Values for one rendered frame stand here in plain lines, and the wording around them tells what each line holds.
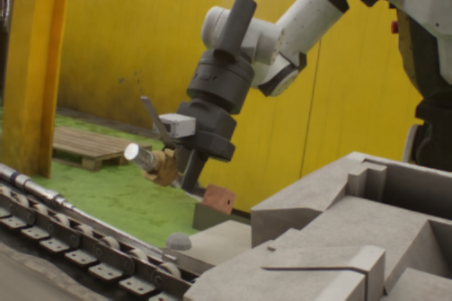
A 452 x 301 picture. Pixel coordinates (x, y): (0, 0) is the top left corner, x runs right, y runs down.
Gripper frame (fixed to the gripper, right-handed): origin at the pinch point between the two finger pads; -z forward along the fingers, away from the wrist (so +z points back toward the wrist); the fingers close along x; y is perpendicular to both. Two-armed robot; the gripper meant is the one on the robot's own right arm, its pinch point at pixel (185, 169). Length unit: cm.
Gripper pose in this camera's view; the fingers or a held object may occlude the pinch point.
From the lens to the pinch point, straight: 75.5
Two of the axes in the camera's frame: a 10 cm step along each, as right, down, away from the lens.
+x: 8.3, 1.8, -5.3
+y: 4.3, 3.9, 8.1
